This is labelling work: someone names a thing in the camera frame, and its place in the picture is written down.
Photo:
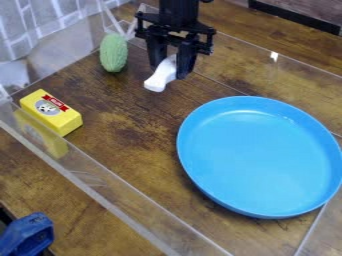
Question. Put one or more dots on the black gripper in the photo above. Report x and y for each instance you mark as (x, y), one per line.
(176, 30)

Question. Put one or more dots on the white toy fish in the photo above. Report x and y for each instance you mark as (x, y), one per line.
(163, 75)

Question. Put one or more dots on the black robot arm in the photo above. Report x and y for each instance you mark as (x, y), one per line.
(180, 6)

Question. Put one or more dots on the blue round tray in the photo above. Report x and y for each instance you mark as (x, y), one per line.
(259, 156)

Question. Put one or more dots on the green toy bitter gourd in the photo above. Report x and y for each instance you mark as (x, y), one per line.
(114, 52)

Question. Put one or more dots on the yellow toy butter box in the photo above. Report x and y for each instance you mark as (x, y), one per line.
(52, 112)

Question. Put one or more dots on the blue clamp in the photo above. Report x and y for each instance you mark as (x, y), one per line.
(27, 236)

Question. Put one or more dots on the clear acrylic enclosure wall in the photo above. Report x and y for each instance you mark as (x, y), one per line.
(110, 181)

